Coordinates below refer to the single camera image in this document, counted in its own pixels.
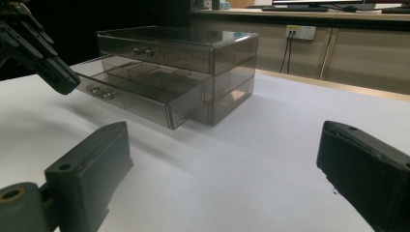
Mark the white table board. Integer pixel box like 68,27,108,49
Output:
0,59,410,232

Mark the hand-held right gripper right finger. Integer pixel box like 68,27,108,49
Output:
316,120,410,232

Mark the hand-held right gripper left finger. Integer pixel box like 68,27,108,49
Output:
44,120,134,232

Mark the smoky clear drawer organizer case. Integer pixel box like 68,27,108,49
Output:
96,25,260,127

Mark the beige counter unit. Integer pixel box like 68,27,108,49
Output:
190,8,410,96

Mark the white wall socket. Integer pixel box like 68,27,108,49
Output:
284,24,317,42

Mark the black socket cable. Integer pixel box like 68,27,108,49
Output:
279,32,293,73
286,32,296,75

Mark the dark desktop device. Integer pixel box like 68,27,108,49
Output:
381,0,410,15

